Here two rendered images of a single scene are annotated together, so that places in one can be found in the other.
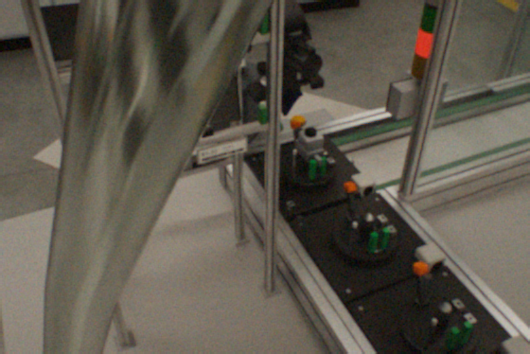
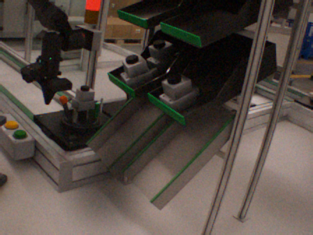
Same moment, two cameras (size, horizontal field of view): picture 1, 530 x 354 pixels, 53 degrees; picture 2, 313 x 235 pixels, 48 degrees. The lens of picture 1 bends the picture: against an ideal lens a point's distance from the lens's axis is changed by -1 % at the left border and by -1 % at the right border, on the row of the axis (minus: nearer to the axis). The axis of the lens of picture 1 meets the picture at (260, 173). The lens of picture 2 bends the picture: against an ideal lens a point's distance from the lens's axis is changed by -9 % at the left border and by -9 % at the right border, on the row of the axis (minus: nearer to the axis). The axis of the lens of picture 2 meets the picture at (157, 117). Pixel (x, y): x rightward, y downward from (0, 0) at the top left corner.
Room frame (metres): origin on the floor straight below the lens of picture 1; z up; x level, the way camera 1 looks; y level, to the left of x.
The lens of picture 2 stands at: (1.23, 0.97, 1.47)
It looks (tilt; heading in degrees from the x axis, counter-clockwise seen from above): 22 degrees down; 247
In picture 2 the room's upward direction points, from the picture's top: 10 degrees clockwise
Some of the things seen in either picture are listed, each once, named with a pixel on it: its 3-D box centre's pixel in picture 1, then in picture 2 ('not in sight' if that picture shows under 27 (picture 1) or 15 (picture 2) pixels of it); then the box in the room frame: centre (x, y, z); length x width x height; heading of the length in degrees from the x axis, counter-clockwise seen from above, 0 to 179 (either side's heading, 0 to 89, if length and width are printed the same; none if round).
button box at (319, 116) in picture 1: (297, 130); (11, 134); (1.26, -0.10, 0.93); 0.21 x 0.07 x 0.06; 114
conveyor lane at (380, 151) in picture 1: (409, 165); (45, 106); (1.13, -0.40, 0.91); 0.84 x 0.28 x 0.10; 114
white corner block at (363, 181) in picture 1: (362, 185); not in sight; (0.98, -0.24, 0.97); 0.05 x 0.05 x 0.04; 24
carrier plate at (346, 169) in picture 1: (307, 174); (81, 126); (1.03, -0.12, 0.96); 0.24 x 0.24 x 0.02; 24
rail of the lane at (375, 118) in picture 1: (365, 131); (7, 114); (1.28, -0.30, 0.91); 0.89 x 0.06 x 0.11; 114
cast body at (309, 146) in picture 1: (311, 145); (86, 96); (1.02, -0.12, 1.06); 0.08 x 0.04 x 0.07; 24
